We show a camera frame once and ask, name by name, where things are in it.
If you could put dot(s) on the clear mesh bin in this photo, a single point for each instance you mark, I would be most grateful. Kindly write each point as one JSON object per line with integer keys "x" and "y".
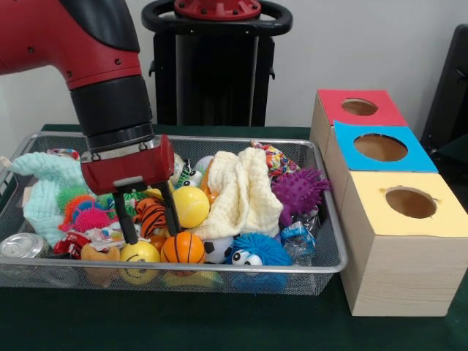
{"x": 311, "y": 281}

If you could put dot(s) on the mint green muslin cloth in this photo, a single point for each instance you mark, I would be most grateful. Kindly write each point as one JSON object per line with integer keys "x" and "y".
{"x": 40, "y": 172}

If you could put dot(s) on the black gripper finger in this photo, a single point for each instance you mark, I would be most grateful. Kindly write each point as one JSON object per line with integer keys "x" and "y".
{"x": 172, "y": 215}
{"x": 126, "y": 219}

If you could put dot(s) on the black stand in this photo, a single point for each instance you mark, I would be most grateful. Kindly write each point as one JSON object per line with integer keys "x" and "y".
{"x": 449, "y": 91}

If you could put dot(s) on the purple spiky ball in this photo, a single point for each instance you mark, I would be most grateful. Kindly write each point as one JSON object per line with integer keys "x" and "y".
{"x": 298, "y": 192}

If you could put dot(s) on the orange toy basketball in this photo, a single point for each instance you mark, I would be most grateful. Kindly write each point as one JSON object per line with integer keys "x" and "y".
{"x": 183, "y": 248}

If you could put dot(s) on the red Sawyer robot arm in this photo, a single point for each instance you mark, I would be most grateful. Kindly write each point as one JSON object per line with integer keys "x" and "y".
{"x": 91, "y": 55}

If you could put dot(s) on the cream muslin cloth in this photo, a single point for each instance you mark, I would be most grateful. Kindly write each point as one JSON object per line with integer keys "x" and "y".
{"x": 237, "y": 197}

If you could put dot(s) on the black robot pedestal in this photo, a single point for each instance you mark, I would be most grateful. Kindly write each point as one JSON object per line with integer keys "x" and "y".
{"x": 215, "y": 73}

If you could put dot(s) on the dark green tablecloth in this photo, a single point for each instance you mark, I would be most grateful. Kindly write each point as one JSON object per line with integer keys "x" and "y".
{"x": 183, "y": 321}

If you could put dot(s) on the wooden box with three holes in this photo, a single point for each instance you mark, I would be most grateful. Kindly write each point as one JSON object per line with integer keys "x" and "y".
{"x": 402, "y": 278}

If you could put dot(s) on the yellow tennis ball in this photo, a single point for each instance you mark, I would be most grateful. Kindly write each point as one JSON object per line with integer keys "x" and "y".
{"x": 192, "y": 207}

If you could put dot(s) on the blue fuzzy ball with eyes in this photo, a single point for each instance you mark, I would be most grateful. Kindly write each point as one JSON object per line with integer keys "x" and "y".
{"x": 259, "y": 245}

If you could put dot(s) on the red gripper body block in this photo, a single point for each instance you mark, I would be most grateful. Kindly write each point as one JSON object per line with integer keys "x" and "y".
{"x": 128, "y": 166}

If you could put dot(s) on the yellow smiley ball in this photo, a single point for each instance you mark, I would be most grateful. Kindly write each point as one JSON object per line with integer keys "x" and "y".
{"x": 140, "y": 254}

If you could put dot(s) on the silver drink can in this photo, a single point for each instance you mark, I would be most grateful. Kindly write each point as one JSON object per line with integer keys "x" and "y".
{"x": 22, "y": 245}

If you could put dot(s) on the orange striped tiger plush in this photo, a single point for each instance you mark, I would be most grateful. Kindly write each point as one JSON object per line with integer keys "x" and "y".
{"x": 151, "y": 215}

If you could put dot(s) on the green puffer ball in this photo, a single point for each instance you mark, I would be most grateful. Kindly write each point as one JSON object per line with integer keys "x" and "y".
{"x": 104, "y": 201}

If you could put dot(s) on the yellow sponge block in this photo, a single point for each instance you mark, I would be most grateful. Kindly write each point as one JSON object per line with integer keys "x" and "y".
{"x": 155, "y": 192}

